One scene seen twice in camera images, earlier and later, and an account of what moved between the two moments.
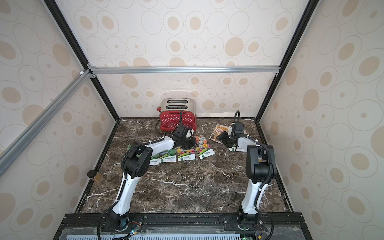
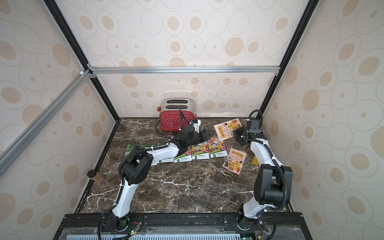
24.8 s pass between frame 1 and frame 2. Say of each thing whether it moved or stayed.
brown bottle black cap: stayed
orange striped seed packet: moved
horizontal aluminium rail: stayed
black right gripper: moved
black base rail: stayed
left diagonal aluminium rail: stayed
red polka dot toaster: stayed
